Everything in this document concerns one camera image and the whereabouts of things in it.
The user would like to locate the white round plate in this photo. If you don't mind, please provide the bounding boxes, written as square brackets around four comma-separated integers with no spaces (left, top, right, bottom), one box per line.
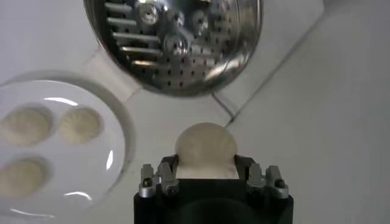
[0,70,137,224]

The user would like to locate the stainless steel steamer basket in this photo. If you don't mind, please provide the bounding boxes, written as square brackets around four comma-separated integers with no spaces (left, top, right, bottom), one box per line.
[82,0,264,98]

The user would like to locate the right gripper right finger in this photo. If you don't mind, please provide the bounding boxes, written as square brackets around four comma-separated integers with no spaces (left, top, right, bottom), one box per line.
[233,154,289,199]

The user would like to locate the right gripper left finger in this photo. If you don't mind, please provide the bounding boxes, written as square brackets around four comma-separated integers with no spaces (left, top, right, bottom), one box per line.
[138,154,181,198]

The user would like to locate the white steamed baozi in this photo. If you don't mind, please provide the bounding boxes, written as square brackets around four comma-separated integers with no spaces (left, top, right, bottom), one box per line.
[57,106,104,146]
[0,105,55,147]
[0,157,52,200]
[174,122,239,180]

